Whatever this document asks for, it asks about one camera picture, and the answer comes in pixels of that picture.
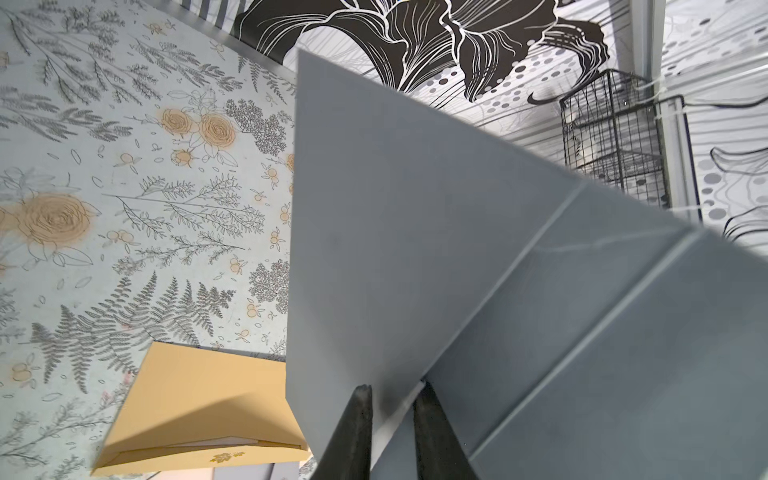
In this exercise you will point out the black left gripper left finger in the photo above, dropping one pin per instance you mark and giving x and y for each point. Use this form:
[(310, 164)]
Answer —
[(349, 451)]

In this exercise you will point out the dark grey envelope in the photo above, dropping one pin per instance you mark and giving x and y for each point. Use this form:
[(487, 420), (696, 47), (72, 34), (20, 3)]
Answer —
[(568, 330)]

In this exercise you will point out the pink envelope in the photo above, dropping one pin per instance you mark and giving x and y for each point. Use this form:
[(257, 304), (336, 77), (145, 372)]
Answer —
[(188, 474)]

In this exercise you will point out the lilac grey envelope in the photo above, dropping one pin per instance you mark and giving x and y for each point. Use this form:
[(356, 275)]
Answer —
[(273, 471)]

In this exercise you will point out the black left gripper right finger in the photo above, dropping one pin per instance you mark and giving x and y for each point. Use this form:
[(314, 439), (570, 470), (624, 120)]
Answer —
[(439, 454)]

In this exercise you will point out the yellow kraft envelope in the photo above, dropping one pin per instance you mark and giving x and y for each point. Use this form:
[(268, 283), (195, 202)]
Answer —
[(191, 408)]

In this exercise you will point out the black wire mesh basket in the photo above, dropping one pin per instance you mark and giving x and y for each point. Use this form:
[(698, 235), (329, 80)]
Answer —
[(617, 130)]

